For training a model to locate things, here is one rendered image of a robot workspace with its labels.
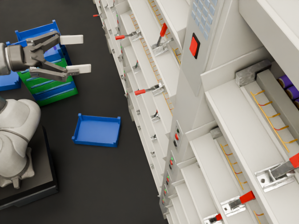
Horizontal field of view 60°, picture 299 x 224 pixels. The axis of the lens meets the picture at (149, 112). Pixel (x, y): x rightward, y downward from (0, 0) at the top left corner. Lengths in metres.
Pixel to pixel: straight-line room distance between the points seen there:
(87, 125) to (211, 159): 1.44
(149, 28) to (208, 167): 0.44
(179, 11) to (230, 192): 0.37
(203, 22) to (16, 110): 1.21
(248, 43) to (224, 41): 0.04
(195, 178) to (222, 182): 0.20
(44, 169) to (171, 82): 1.06
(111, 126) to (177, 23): 1.43
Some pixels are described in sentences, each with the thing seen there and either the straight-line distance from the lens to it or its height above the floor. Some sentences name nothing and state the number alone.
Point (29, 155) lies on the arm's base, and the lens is 1.60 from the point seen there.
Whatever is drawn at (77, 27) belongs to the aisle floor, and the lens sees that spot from 2.61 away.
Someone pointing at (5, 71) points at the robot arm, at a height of 1.10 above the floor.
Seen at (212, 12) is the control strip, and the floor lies 1.45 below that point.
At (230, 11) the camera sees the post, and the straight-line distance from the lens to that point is 0.32.
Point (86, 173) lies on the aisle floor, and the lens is 1.78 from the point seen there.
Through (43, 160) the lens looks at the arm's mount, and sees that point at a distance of 1.58.
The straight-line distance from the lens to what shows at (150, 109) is 1.07.
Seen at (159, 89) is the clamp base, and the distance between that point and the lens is 0.86.
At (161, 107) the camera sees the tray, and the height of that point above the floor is 0.94.
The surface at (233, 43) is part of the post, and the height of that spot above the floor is 1.41.
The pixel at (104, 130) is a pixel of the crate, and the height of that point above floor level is 0.00.
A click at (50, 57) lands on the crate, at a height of 0.44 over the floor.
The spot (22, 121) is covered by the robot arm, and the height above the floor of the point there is 0.50.
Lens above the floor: 1.65
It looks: 59 degrees down
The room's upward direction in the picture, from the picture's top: straight up
